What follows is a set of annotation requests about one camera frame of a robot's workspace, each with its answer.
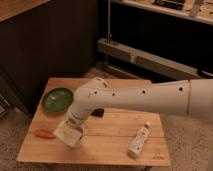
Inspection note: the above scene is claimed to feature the dark wooden cabinet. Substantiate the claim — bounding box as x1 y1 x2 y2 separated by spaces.
0 0 98 114

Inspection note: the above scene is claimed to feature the white sponge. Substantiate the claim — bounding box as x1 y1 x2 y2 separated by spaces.
54 121 83 147

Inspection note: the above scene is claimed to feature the orange carrot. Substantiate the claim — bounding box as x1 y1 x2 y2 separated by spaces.
35 129 56 139

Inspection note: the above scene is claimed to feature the white ceramic cup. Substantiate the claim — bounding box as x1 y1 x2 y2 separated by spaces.
69 132 83 147

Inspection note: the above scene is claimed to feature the wooden shelf with items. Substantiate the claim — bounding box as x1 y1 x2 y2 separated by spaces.
112 0 213 26

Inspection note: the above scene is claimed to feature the wooden table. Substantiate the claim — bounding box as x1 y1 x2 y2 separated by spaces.
16 77 172 168

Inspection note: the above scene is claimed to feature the green ceramic bowl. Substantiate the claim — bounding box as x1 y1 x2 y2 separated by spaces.
42 87 73 113

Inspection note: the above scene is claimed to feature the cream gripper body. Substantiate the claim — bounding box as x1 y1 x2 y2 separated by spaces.
63 121 82 136

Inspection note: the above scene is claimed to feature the white plastic bottle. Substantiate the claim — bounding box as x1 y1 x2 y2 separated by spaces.
127 122 151 159

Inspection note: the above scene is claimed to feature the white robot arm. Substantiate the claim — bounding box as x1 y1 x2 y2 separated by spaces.
65 77 213 129

